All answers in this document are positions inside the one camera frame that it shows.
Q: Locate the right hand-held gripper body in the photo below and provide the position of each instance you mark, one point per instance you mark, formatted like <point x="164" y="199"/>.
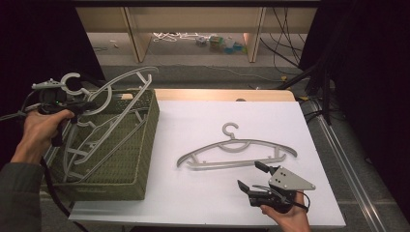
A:
<point x="286" y="180"/>

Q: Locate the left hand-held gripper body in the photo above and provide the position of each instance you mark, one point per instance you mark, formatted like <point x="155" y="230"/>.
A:
<point x="51" y="96"/>

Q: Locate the green woven basket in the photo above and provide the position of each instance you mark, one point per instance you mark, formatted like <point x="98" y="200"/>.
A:
<point x="135" y="161"/>

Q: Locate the person's left hand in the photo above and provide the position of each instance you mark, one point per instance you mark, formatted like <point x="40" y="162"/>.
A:
<point x="37" y="135"/>

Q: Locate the person's right hand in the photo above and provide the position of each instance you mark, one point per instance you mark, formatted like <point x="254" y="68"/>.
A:
<point x="295" y="222"/>

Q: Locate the black metal stand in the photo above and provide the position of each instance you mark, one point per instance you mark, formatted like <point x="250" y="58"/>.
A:
<point x="326" y="103"/>
<point x="96" y="83"/>

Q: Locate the white table sheet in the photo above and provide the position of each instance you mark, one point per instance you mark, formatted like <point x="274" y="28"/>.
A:
<point x="193" y="199"/>

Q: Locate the black curtain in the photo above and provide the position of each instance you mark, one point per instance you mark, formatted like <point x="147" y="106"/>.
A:
<point x="370" y="64"/>
<point x="32" y="48"/>

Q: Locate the wooden shelf unit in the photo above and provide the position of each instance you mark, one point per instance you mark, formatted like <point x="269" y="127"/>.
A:
<point x="138" y="45"/>

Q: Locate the wooden table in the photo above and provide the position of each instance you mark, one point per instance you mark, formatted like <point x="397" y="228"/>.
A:
<point x="209" y="95"/>

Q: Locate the colourful plastic toys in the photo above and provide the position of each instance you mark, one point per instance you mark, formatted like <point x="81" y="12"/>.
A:
<point x="216" y="43"/>

